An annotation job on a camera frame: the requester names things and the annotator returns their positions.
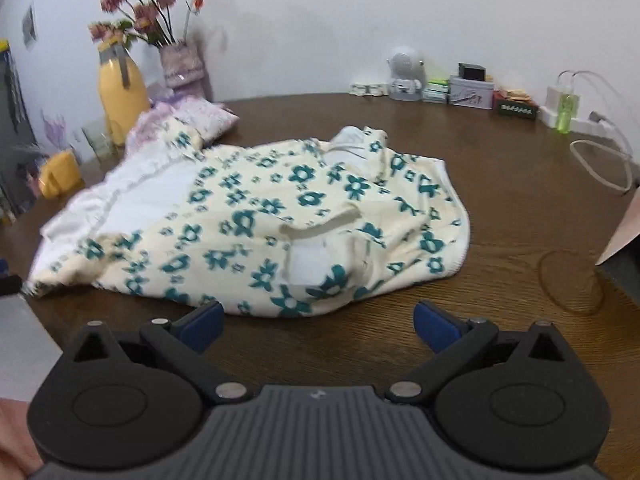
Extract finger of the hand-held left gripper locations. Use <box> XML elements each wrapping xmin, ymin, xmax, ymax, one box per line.
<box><xmin>0</xmin><ymin>258</ymin><xmax>24</xmax><ymax>297</ymax></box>

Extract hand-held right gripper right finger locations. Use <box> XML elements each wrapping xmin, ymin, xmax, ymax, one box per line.
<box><xmin>387</xmin><ymin>300</ymin><xmax>571</xmax><ymax>406</ymax></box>

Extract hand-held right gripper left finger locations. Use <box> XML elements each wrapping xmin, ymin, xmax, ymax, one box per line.
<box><xmin>65</xmin><ymin>300</ymin><xmax>253</xmax><ymax>404</ymax></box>

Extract cream teal floral garment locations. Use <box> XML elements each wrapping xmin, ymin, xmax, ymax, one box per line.
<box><xmin>27</xmin><ymin>125</ymin><xmax>471</xmax><ymax>319</ymax></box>

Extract yellow cup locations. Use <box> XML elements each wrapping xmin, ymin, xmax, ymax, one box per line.
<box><xmin>38</xmin><ymin>150</ymin><xmax>85</xmax><ymax>199</ymax></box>

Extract person's leg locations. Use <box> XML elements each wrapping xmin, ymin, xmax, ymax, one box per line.
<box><xmin>0</xmin><ymin>399</ymin><xmax>45</xmax><ymax>478</ymax></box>

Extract dark shelf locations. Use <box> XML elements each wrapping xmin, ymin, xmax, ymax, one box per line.
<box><xmin>0</xmin><ymin>39</ymin><xmax>39</xmax><ymax>223</ymax></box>

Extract purple lavender bunch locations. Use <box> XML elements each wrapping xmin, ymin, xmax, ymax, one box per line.
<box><xmin>41</xmin><ymin>109</ymin><xmax>69</xmax><ymax>153</ymax></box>

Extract clear glass cup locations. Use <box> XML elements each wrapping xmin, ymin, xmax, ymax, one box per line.
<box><xmin>81</xmin><ymin>119</ymin><xmax>119</xmax><ymax>162</ymax></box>

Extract pink floral garment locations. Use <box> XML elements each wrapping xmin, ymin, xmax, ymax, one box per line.
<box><xmin>124</xmin><ymin>105</ymin><xmax>176</xmax><ymax>153</ymax></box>
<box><xmin>165</xmin><ymin>99</ymin><xmax>241</xmax><ymax>142</ymax></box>

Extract yellow bottle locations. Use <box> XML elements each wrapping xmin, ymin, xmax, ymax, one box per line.
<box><xmin>96</xmin><ymin>40</ymin><xmax>151</xmax><ymax>147</ymax></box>

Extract dark green snack box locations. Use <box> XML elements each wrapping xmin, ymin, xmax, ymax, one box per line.
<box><xmin>492</xmin><ymin>88</ymin><xmax>541</xmax><ymax>122</ymax></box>

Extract grey tin box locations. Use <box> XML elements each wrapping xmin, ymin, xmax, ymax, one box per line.
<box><xmin>448</xmin><ymin>75</ymin><xmax>496</xmax><ymax>110</ymax></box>

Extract green white box stack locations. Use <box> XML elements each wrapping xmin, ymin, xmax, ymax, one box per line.
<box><xmin>422</xmin><ymin>77</ymin><xmax>451</xmax><ymax>105</ymax></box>

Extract small green bottle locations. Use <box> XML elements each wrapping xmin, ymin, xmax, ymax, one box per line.
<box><xmin>555</xmin><ymin>92</ymin><xmax>577</xmax><ymax>135</ymax></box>

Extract white power strip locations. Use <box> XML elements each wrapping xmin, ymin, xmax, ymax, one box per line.
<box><xmin>537</xmin><ymin>107</ymin><xmax>619</xmax><ymax>137</ymax></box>

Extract small black box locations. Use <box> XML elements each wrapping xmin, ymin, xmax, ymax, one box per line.
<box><xmin>457</xmin><ymin>62</ymin><xmax>487</xmax><ymax>83</ymax></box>

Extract white charger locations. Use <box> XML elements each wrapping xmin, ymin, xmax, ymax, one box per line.
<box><xmin>545</xmin><ymin>85</ymin><xmax>581</xmax><ymax>114</ymax></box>

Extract pink artificial flowers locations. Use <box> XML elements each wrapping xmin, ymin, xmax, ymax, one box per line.
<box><xmin>88</xmin><ymin>0</ymin><xmax>206</xmax><ymax>50</ymax></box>

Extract small wall picture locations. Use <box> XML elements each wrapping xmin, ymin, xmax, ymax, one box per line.
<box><xmin>22</xmin><ymin>5</ymin><xmax>39</xmax><ymax>52</ymax></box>

